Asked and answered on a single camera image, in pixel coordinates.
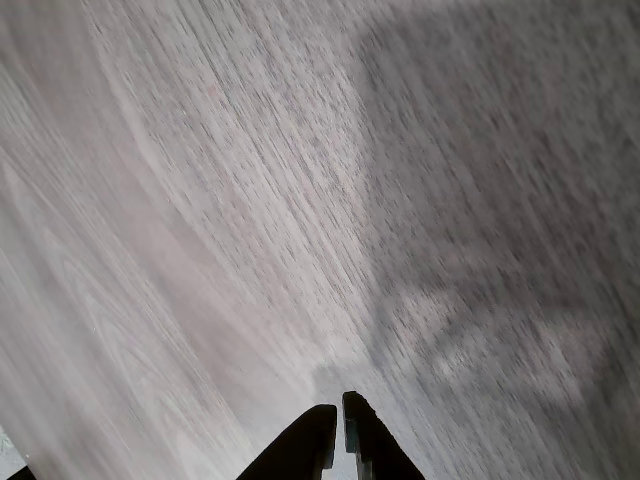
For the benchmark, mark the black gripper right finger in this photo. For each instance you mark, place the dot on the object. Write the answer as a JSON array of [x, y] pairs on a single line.
[[372, 440]]

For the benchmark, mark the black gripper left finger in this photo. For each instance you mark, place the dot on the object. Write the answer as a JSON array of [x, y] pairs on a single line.
[[305, 445]]

